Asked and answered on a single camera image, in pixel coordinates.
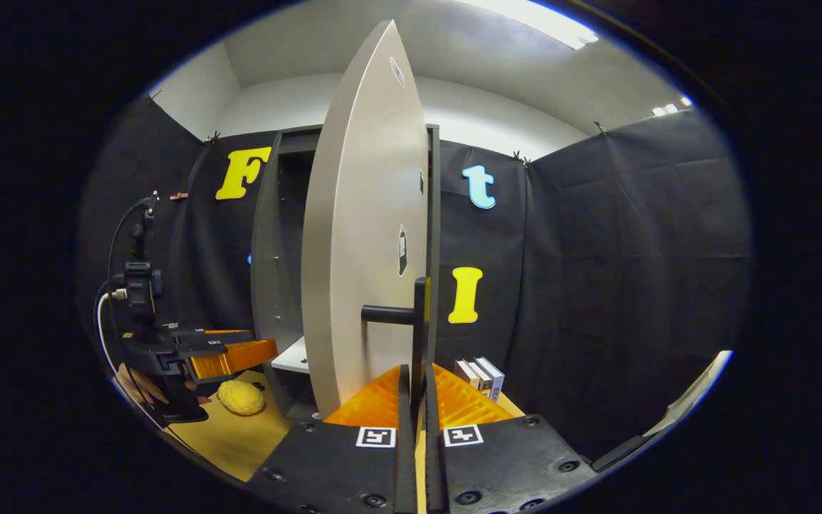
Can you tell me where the small upright book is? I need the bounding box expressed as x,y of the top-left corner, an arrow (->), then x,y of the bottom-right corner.
467,359 -> 494,397
454,359 -> 482,390
477,356 -> 505,403

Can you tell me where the black backdrop cloth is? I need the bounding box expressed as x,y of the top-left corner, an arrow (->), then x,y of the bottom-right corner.
76,93 -> 753,458

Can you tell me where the beige cabinet door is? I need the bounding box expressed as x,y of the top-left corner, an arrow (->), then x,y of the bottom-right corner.
301,19 -> 430,418

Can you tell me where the white cabinet shelf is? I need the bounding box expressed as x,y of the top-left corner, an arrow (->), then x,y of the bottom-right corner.
270,336 -> 310,374

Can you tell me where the dark grey cabinet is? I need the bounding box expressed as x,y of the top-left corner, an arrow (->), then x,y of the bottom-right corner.
250,124 -> 442,422

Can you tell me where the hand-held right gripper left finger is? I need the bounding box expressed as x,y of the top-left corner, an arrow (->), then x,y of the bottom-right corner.
247,364 -> 419,514

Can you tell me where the long ceiling light panel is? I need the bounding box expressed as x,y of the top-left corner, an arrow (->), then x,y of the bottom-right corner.
454,0 -> 599,50

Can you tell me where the yellow bumpy ball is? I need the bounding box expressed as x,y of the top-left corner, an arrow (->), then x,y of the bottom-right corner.
217,380 -> 266,416

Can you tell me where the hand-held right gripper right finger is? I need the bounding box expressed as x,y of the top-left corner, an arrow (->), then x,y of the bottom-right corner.
422,363 -> 601,514

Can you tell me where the white cable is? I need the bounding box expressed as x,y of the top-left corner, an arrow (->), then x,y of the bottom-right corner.
96,288 -> 142,400

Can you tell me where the black cable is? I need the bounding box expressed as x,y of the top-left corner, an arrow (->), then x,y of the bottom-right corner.
106,200 -> 151,286

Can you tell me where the black door handle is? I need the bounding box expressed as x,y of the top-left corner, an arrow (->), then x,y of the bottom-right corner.
361,277 -> 432,392

